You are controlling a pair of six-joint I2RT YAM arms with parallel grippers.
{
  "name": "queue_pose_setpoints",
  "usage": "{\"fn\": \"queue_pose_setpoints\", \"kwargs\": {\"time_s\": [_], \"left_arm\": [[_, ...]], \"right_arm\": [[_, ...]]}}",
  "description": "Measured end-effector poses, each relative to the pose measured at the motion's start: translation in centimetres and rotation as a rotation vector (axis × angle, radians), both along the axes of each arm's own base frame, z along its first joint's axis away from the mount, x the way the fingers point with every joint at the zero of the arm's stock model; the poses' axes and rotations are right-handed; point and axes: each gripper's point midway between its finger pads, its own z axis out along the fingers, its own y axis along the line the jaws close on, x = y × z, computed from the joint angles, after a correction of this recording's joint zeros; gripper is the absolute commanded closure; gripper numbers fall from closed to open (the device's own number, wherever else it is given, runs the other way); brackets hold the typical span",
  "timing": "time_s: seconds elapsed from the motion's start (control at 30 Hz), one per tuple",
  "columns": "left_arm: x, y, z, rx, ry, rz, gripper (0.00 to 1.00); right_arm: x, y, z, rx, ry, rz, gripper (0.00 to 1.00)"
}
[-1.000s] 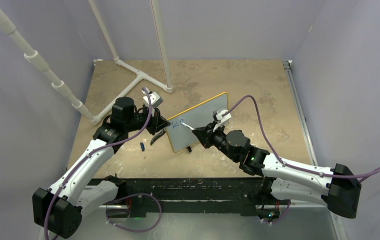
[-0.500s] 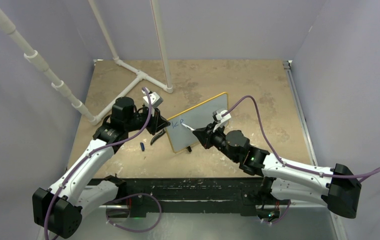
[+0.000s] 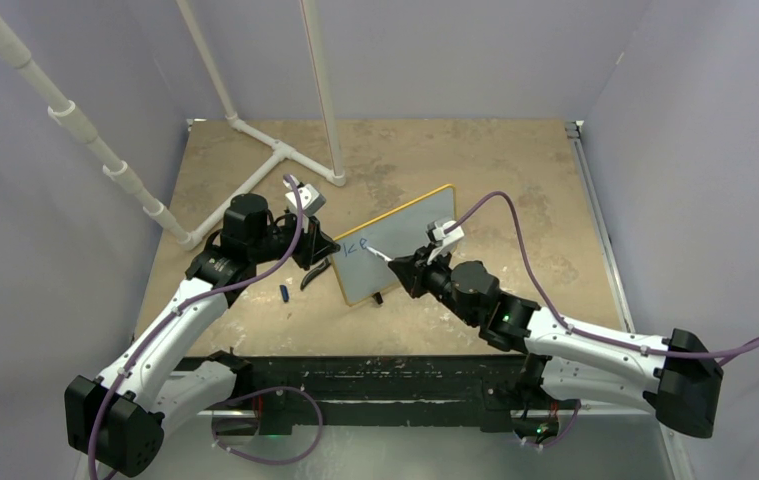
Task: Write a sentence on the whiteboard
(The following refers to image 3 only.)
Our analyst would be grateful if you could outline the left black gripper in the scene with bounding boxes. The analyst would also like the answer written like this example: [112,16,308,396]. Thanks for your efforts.
[249,211,339,270]

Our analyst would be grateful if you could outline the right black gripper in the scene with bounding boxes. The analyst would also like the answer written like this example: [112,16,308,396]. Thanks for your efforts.
[391,241,478,326]

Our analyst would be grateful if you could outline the white marker pen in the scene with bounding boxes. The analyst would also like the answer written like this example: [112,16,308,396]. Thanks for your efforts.
[365,245,393,263]

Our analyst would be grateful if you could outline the yellow framed whiteboard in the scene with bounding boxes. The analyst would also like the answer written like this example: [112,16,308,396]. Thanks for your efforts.
[331,184,457,306]

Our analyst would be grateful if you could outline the blue marker cap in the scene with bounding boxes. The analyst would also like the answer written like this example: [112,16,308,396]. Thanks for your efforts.
[279,285,290,303]

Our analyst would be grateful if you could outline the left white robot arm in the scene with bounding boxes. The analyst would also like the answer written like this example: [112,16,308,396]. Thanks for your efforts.
[64,185,340,479]

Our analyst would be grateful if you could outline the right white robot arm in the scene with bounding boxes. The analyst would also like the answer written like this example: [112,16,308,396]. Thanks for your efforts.
[387,255,724,439]

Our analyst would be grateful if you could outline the black handled pliers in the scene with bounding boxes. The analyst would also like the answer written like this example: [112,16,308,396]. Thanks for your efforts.
[300,259,331,291]

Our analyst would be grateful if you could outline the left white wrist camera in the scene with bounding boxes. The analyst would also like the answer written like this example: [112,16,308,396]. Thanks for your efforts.
[285,183,326,233]

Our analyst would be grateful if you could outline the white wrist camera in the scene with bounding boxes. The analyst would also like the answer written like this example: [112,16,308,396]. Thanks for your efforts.
[426,218,464,264]
[285,183,326,233]

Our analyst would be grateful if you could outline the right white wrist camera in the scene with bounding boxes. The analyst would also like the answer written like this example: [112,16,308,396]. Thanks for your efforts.
[426,218,464,264]

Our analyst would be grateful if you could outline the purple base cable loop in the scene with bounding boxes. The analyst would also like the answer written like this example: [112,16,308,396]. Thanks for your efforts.
[211,384,325,466]

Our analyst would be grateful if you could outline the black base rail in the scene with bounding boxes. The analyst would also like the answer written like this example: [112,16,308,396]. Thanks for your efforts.
[208,351,576,435]

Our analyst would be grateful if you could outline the right aluminium side rail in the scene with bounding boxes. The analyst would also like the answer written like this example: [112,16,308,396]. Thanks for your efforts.
[564,121,634,332]

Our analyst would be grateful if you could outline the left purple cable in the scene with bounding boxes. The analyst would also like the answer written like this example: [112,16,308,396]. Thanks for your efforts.
[87,174,307,480]

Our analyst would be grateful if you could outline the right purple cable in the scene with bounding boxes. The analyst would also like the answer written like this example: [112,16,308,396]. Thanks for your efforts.
[445,191,759,362]

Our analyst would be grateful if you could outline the white pvc pipe frame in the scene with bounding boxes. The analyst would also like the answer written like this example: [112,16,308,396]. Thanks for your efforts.
[0,0,348,252]

